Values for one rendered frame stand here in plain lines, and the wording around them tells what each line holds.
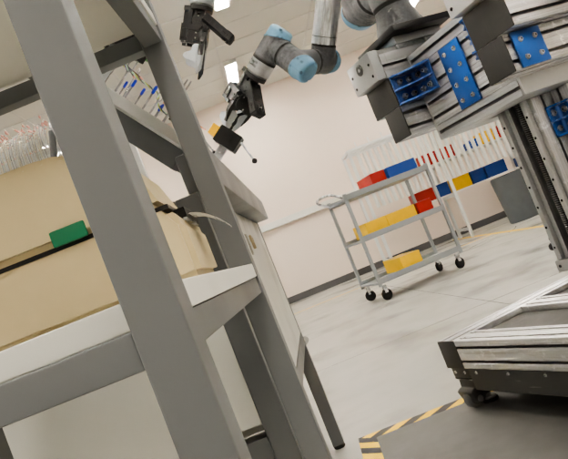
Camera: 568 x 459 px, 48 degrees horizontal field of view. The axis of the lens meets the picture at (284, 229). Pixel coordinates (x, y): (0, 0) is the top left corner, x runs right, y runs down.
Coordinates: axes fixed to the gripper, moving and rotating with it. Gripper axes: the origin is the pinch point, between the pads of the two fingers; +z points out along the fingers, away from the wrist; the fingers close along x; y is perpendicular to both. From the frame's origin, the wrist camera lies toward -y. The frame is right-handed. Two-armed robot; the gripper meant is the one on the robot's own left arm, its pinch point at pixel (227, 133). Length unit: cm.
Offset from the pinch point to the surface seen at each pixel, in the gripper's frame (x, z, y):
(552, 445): -36, 6, -119
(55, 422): 72, 25, -87
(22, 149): 24, 59, 72
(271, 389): 50, 2, -102
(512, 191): -637, 34, 236
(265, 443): 50, 9, -107
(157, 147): 59, -13, -57
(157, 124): 68, -21, -66
